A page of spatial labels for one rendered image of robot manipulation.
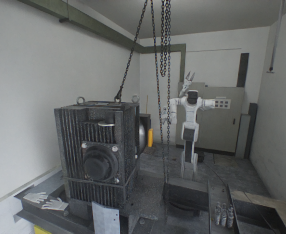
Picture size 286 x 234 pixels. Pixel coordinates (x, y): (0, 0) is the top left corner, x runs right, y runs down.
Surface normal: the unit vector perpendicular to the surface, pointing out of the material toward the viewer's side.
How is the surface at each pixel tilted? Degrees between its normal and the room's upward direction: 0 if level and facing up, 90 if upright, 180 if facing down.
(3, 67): 90
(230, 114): 90
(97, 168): 90
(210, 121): 90
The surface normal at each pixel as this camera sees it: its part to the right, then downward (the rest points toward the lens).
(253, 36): -0.36, 0.22
